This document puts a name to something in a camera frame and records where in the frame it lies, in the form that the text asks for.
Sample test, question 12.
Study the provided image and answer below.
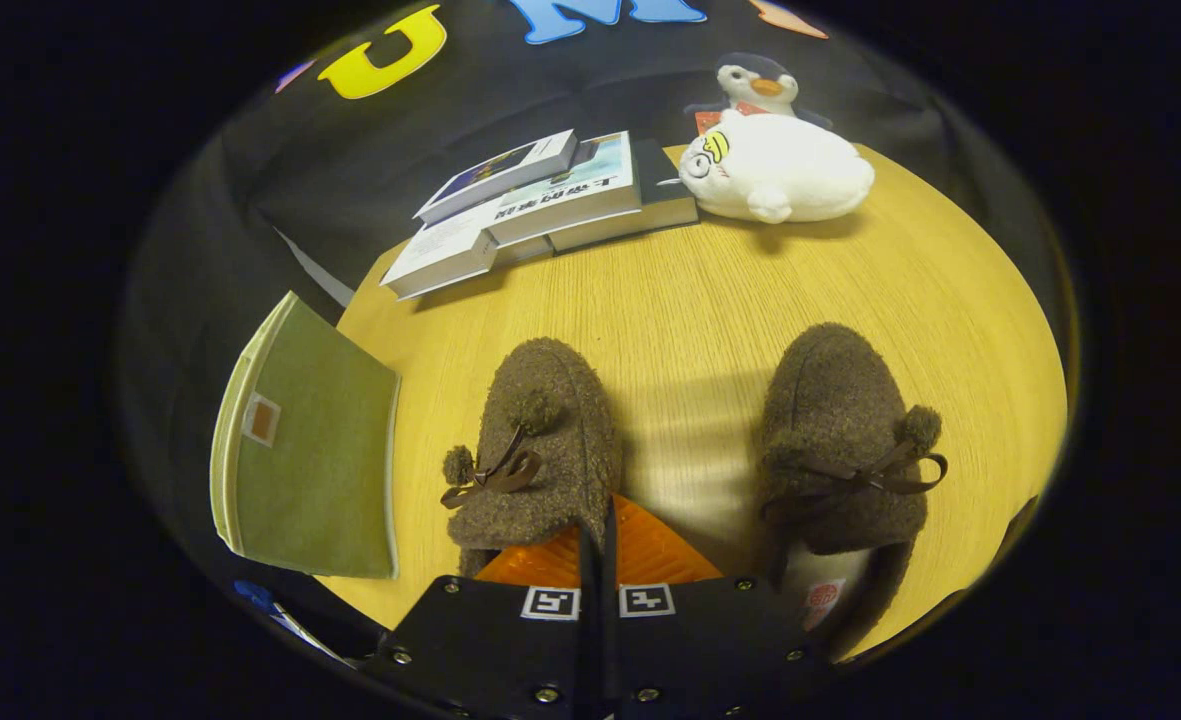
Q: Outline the teal and white book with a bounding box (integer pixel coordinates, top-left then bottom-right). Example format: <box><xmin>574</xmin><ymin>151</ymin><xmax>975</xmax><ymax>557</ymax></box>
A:
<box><xmin>484</xmin><ymin>129</ymin><xmax>644</xmax><ymax>249</ymax></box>

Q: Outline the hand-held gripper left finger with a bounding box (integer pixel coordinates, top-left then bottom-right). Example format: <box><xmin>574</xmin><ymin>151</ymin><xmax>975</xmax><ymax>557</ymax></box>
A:
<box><xmin>365</xmin><ymin>497</ymin><xmax>603</xmax><ymax>720</ymax></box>

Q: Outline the green fabric storage box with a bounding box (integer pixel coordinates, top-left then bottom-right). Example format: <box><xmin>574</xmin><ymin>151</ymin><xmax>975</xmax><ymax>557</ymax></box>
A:
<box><xmin>209</xmin><ymin>290</ymin><xmax>404</xmax><ymax>582</ymax></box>

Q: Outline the white seal plush toy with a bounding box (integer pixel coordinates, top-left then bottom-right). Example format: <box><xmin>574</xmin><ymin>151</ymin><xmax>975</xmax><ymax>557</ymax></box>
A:
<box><xmin>677</xmin><ymin>107</ymin><xmax>877</xmax><ymax>225</ymax></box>

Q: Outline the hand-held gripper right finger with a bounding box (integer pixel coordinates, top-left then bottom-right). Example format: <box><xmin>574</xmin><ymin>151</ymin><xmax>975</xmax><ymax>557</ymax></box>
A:
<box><xmin>600</xmin><ymin>494</ymin><xmax>836</xmax><ymax>720</ymax></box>

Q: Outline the penguin plush toy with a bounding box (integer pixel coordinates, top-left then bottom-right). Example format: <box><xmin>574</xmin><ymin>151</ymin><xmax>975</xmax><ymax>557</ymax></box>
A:
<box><xmin>683</xmin><ymin>51</ymin><xmax>835</xmax><ymax>137</ymax></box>

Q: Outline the white cover book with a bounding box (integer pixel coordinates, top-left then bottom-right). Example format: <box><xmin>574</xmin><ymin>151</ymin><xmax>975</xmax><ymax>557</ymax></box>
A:
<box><xmin>379</xmin><ymin>194</ymin><xmax>502</xmax><ymax>302</ymax></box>

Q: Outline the brown fuzzy slipper shoe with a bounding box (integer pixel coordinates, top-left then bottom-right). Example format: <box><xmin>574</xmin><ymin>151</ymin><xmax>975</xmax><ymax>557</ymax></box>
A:
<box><xmin>439</xmin><ymin>336</ymin><xmax>624</xmax><ymax>580</ymax></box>
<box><xmin>754</xmin><ymin>321</ymin><xmax>950</xmax><ymax>662</ymax></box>

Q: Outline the book with dark blue cover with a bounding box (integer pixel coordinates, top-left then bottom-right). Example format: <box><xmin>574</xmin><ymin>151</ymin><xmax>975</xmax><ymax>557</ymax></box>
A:
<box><xmin>412</xmin><ymin>127</ymin><xmax>580</xmax><ymax>227</ymax></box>

